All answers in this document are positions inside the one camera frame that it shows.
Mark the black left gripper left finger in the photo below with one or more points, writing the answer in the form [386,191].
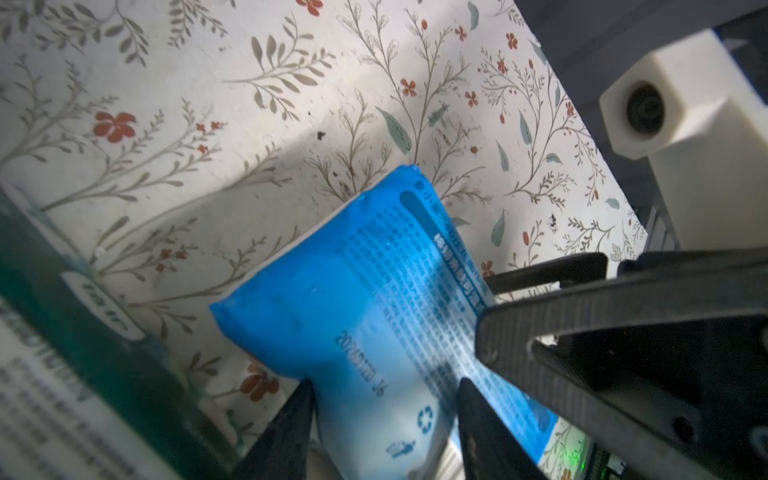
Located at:
[282,449]

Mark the blue tissue pack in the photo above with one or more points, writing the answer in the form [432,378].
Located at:
[378,308]

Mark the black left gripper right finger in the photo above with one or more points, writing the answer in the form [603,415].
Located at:
[489,450]

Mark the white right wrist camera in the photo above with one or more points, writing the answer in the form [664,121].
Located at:
[689,109]

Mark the floral table mat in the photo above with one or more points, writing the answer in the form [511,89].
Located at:
[177,147]

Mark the green white box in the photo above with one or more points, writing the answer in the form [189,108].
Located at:
[86,393]

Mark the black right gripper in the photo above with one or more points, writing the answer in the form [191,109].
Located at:
[664,364]

